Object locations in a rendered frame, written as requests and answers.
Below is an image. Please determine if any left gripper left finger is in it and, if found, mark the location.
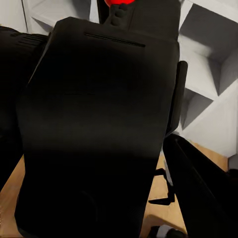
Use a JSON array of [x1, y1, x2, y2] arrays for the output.
[[0, 132, 24, 192]]

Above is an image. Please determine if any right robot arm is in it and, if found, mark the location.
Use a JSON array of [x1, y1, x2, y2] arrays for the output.
[[148, 160, 238, 206]]

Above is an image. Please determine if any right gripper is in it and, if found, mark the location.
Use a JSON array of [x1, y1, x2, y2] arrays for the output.
[[148, 168, 175, 206]]

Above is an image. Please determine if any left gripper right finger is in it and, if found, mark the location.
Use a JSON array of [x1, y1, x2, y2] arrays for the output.
[[163, 133, 238, 238]]

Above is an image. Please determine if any digital camera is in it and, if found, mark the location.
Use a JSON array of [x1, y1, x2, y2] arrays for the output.
[[0, 0, 188, 238]]

